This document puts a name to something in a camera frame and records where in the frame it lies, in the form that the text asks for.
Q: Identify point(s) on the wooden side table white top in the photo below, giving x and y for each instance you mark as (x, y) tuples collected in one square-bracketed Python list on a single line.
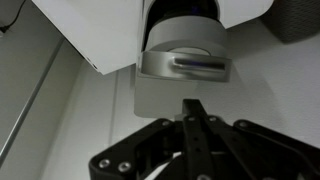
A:
[(100, 33)]

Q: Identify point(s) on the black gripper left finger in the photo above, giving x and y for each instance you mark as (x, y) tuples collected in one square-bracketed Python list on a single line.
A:
[(133, 146)]

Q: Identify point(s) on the grey coffee machine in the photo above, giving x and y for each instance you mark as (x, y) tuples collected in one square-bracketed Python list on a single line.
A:
[(156, 96)]

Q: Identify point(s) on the thin metal pole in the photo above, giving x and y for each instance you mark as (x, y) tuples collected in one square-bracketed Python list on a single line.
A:
[(30, 106)]

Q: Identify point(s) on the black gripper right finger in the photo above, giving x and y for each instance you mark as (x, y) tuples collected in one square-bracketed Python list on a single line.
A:
[(253, 150)]

